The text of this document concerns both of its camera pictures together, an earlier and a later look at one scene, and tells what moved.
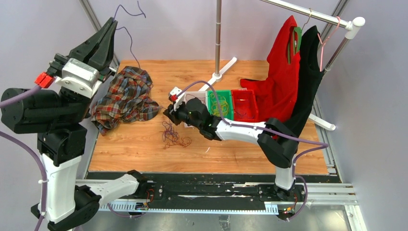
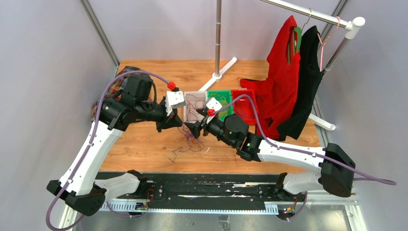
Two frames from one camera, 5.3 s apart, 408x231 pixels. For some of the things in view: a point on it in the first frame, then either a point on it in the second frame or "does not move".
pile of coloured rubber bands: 171,137 → 194,143
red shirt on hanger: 277,96 does not move
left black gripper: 98,49 → 172,121
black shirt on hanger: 310,72 does not move
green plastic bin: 224,100 does not move
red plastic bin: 245,108 does not move
